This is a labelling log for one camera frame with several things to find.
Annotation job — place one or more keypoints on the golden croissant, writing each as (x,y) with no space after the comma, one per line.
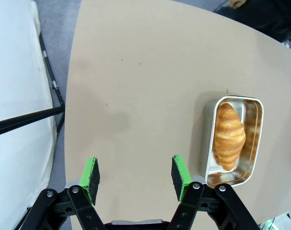
(229,136)

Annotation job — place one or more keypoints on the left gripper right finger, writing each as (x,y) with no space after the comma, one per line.
(182,177)

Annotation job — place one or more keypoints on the white backdrop panel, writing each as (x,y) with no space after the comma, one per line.
(15,72)

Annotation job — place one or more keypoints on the person's right hand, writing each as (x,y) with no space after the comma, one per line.
(237,3)

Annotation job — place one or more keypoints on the black backdrop stand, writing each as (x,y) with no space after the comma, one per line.
(27,117)

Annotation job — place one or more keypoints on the person in black T-shirt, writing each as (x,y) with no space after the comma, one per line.
(267,16)

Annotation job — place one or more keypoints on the rectangular stainless steel container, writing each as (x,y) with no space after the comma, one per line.
(254,143)

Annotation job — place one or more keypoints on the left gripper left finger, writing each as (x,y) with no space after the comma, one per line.
(87,177)

